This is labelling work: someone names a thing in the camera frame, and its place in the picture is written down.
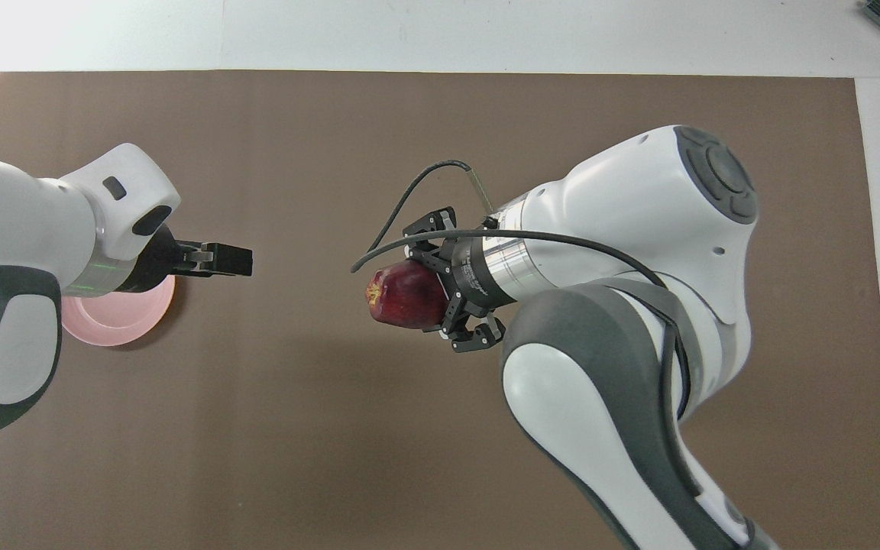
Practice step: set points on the dark red apple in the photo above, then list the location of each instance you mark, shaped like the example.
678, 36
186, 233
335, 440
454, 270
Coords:
406, 294

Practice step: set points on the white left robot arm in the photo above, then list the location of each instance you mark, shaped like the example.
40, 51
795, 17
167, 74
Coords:
20, 229

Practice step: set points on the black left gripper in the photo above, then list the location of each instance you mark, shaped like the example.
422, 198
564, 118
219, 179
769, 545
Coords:
153, 263

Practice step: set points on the pink plate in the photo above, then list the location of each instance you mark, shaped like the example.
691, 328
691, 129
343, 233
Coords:
111, 325

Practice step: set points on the brown paper table mat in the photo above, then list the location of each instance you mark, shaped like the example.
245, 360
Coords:
295, 428

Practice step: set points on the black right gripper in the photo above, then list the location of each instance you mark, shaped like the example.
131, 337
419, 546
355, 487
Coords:
474, 275

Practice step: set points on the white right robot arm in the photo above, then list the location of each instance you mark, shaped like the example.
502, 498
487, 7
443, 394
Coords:
623, 198

